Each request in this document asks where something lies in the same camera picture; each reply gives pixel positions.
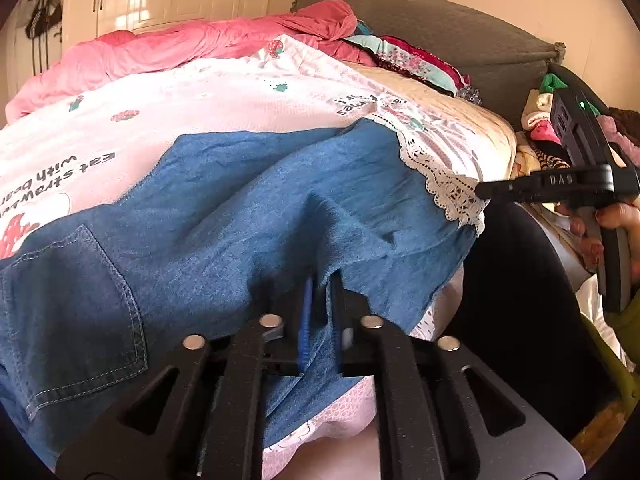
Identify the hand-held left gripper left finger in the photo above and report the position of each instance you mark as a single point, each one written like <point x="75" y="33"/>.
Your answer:
<point x="305" y="332"/>

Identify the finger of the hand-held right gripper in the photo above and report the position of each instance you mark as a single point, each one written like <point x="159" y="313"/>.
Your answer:
<point x="545" y="182"/>

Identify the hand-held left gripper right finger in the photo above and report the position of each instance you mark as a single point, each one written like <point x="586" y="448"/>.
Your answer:
<point x="339" y="305"/>

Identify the blue denim pants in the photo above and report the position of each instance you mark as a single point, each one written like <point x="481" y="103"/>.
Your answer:
<point x="225" y="200"/>

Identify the person's right forearm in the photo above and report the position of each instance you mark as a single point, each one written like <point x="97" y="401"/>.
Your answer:
<point x="620" y="350"/>

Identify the person's right hand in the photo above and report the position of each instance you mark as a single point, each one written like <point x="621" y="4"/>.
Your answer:
<point x="575" y="225"/>

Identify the pile of mixed clothes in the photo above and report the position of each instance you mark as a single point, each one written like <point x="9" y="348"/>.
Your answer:
<point x="537" y="110"/>

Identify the dark cloth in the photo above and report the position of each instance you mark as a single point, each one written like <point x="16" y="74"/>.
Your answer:
<point x="515" y="310"/>

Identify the grey quilted headboard cushion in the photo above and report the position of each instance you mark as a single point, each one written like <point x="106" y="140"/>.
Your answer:
<point x="450" y="35"/>

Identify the white strawberry printed blanket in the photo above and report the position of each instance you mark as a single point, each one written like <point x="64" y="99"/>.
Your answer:
<point x="200" y="95"/>

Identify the pink quilt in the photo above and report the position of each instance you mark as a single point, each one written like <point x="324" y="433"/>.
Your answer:
<point x="150" y="50"/>

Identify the coat rack with dark bags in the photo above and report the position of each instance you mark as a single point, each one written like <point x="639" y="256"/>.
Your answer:
<point x="42" y="20"/>

